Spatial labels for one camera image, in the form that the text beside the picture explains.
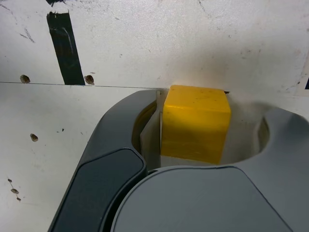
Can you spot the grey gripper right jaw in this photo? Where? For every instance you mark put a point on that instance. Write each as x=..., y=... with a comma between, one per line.
x=205, y=200

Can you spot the black tape strip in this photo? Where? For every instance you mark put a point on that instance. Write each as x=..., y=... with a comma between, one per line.
x=64, y=53

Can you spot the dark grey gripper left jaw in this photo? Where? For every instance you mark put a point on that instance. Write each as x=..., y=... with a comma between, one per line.
x=101, y=174

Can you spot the yellow cube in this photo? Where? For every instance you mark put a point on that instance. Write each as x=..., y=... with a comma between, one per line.
x=193, y=125

